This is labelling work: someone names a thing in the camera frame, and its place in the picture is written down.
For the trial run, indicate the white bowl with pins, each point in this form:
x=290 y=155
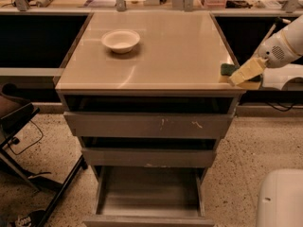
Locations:
x=120 y=41

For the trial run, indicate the grey open bottom drawer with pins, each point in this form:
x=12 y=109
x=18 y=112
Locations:
x=131 y=196

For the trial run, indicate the black white shoe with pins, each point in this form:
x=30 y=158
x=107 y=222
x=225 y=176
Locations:
x=30 y=220

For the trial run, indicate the green yellow sponge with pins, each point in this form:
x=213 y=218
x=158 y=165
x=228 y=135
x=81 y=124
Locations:
x=228 y=69

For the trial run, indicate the grey drawer cabinet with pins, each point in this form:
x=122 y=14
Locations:
x=179 y=54

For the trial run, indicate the grey middle drawer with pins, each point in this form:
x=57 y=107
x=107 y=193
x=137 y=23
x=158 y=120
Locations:
x=149 y=152

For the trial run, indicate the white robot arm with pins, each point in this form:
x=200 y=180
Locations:
x=296 y=26

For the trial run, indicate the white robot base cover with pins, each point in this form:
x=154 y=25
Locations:
x=278 y=77

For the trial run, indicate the grey top drawer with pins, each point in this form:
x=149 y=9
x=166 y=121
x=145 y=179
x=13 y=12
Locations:
x=193 y=117

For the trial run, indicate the white stick with black grip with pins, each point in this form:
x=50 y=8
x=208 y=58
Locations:
x=278 y=21

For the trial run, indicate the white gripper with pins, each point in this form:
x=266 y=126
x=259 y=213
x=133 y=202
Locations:
x=273 y=52

